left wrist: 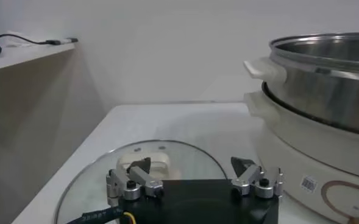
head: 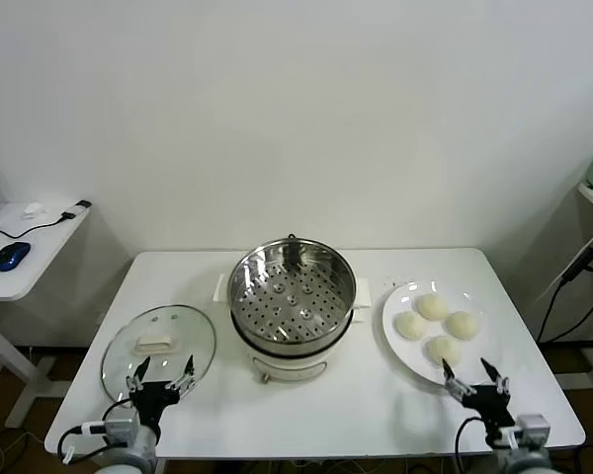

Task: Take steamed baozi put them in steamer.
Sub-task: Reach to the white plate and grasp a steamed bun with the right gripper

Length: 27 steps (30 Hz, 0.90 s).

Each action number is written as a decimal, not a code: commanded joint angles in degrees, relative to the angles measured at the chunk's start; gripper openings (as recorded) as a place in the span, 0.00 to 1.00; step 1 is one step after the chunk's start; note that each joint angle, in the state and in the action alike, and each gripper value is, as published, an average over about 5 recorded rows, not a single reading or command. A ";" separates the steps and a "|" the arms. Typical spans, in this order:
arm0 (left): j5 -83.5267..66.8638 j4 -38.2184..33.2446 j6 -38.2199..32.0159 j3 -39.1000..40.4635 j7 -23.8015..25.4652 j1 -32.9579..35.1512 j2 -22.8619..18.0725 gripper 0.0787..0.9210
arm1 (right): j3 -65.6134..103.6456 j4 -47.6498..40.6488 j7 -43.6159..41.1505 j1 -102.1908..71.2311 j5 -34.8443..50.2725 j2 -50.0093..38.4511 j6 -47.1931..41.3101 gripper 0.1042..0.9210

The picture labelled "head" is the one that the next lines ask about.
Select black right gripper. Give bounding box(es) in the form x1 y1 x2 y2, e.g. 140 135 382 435
441 357 518 433

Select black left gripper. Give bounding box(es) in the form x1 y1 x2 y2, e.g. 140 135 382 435
125 354 196 435

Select round glass pot lid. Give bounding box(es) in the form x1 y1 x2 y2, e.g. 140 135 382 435
100 304 216 409

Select white steamed baozi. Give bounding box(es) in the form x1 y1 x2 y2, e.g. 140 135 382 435
444 310 480 342
393 310 430 343
414 293 449 321
425 335 463 369

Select stainless steel steamer basket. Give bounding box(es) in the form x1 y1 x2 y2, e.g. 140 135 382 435
226 238 357 348

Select large white plate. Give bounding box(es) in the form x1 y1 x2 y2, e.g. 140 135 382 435
381 279 503 387

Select white electric cooking pot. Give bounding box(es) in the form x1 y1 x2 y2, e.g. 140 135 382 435
212 270 375 387

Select white side desk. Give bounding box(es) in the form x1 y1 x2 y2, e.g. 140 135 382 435
0 200 93 429

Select blue computer mouse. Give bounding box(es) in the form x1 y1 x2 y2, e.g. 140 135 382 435
0 241 32 273

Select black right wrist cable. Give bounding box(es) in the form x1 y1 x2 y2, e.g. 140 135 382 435
455 417 496 474

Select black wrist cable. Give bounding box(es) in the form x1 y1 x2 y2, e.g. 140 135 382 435
455 417 496 474
56 399 135 463

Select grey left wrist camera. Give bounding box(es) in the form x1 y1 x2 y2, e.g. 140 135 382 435
81 412 142 444

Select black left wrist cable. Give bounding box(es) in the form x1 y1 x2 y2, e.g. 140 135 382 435
56 399 135 463

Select black power brick cable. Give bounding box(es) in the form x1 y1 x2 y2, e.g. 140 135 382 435
536 246 593 345

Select black cable with adapter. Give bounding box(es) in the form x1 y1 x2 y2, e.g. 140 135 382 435
0 198 92 238

